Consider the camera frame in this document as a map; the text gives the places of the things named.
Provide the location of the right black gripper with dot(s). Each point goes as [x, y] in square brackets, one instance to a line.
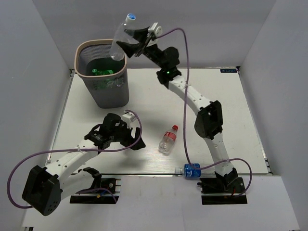
[141, 35]

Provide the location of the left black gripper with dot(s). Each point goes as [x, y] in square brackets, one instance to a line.
[130, 140]

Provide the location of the clear bottle with white cap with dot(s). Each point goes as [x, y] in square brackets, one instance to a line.
[116, 52]

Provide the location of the green bottle with green cap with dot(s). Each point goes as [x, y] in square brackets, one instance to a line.
[106, 72]

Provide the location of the green bottle bin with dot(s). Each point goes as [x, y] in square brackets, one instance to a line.
[95, 72]

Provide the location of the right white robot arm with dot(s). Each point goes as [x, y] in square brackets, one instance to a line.
[209, 119]

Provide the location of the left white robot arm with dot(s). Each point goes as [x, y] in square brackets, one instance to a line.
[47, 186]

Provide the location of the grey bin with beige rim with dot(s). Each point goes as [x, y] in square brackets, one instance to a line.
[108, 91]

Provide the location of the clear bottle red label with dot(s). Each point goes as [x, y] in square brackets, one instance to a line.
[168, 140]

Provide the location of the clear bottle blue label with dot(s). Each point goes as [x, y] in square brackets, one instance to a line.
[190, 173]

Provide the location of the blue table corner label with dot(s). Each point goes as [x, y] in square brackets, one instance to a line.
[228, 70]

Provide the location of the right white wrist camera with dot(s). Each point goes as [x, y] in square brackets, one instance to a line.
[154, 32]

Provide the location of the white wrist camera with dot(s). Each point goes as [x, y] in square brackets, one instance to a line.
[128, 118]
[154, 32]

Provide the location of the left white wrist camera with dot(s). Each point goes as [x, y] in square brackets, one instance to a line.
[128, 118]

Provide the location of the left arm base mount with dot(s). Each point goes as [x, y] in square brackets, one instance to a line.
[107, 194]

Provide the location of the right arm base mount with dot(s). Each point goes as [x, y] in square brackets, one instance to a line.
[213, 194]

